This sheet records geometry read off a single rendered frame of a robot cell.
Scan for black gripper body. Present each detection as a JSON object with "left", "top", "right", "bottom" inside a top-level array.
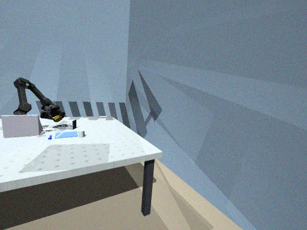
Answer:
[{"left": 40, "top": 109, "right": 65, "bottom": 118}]

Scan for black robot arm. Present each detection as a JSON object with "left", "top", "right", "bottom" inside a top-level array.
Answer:
[{"left": 13, "top": 78, "right": 61, "bottom": 115}]

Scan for yellow round plate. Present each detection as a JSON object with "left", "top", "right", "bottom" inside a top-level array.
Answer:
[{"left": 53, "top": 115, "right": 61, "bottom": 122}]

